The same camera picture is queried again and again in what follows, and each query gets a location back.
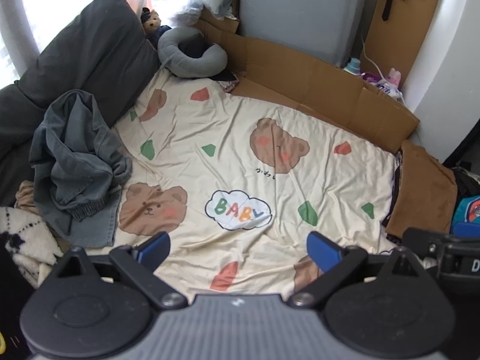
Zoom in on cream bear print bed sheet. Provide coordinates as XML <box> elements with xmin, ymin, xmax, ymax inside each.
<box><xmin>110</xmin><ymin>69</ymin><xmax>404</xmax><ymax>295</ymax></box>

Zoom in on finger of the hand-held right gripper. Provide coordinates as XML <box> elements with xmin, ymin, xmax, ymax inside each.
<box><xmin>404</xmin><ymin>227</ymin><xmax>449</xmax><ymax>259</ymax></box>

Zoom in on pink bottle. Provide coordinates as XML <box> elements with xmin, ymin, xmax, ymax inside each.
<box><xmin>386</xmin><ymin>68</ymin><xmax>402</xmax><ymax>90</ymax></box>

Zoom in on white black-patterned fleece blanket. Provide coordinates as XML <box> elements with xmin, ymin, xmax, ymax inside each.
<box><xmin>0</xmin><ymin>206</ymin><xmax>70</xmax><ymax>282</ymax></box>

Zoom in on white cable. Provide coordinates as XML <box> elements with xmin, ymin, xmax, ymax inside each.
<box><xmin>361</xmin><ymin>37</ymin><xmax>407</xmax><ymax>106</ymax></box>

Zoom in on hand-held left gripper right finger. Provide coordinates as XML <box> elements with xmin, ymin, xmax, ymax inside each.
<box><xmin>288</xmin><ymin>232</ymin><xmax>424</xmax><ymax>308</ymax></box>

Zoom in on teal orange printed bag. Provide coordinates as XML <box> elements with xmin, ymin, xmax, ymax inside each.
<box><xmin>450</xmin><ymin>195</ymin><xmax>480</xmax><ymax>233</ymax></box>

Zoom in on blue denim jeans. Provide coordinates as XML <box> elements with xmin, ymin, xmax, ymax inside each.
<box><xmin>29</xmin><ymin>89</ymin><xmax>133</xmax><ymax>248</ymax></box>

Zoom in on black bag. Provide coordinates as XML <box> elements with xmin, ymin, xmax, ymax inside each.
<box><xmin>450</xmin><ymin>163</ymin><xmax>480</xmax><ymax>205</ymax></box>

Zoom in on upright brown cardboard panel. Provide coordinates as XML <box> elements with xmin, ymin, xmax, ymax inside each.
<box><xmin>364</xmin><ymin>0</ymin><xmax>447</xmax><ymax>94</ymax></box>

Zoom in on beige crumpled garment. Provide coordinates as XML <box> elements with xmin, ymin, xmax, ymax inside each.
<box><xmin>15</xmin><ymin>180</ymin><xmax>49</xmax><ymax>218</ymax></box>

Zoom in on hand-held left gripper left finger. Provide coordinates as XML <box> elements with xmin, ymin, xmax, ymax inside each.
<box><xmin>56</xmin><ymin>232</ymin><xmax>187</xmax><ymax>310</ymax></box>

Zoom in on dark patterned clothes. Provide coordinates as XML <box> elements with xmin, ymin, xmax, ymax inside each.
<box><xmin>382</xmin><ymin>150</ymin><xmax>406</xmax><ymax>244</ymax></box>

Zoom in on grey neck pillow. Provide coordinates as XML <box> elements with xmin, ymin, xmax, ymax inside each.
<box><xmin>157</xmin><ymin>26</ymin><xmax>229</xmax><ymax>79</ymax></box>

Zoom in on grey film-wrapped appliance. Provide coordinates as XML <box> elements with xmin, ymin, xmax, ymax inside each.
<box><xmin>239</xmin><ymin>0</ymin><xmax>379</xmax><ymax>69</ymax></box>

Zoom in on brown garment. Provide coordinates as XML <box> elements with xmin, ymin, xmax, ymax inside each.
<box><xmin>385</xmin><ymin>140</ymin><xmax>458</xmax><ymax>248</ymax></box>

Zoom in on brown teddy bear toy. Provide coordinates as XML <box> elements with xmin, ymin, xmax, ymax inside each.
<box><xmin>139</xmin><ymin>7</ymin><xmax>173</xmax><ymax>47</ymax></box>

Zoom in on flattened brown cardboard box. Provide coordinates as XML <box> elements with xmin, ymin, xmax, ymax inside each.
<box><xmin>195</xmin><ymin>7</ymin><xmax>420</xmax><ymax>154</ymax></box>

